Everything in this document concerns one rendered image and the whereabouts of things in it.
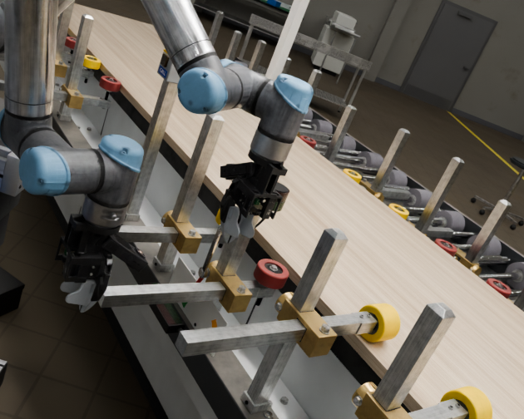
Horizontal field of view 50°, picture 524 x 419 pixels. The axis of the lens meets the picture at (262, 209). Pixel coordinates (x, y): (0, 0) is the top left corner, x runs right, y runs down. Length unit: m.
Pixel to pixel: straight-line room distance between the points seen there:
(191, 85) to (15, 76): 0.27
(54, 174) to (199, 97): 0.26
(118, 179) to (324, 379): 0.71
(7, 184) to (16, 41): 0.43
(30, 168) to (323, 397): 0.85
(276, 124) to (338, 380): 0.63
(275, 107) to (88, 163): 0.34
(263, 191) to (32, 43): 0.46
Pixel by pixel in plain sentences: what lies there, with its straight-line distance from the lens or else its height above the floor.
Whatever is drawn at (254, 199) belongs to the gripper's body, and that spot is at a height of 1.12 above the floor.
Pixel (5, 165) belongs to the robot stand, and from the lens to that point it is 1.29.
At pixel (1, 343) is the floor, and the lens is 2.29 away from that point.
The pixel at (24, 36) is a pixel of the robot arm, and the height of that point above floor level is 1.30.
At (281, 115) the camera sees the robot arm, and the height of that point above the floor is 1.30.
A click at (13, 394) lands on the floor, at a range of 2.13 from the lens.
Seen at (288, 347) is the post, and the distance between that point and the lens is 1.17.
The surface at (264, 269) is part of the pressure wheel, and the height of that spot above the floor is 0.91.
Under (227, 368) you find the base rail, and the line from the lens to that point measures 1.33.
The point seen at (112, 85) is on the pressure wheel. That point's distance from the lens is 2.31.
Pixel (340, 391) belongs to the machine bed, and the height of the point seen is 0.74.
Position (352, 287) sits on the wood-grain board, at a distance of 1.45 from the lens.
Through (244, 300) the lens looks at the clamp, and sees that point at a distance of 1.28.
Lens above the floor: 1.53
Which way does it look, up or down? 22 degrees down
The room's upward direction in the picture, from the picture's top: 23 degrees clockwise
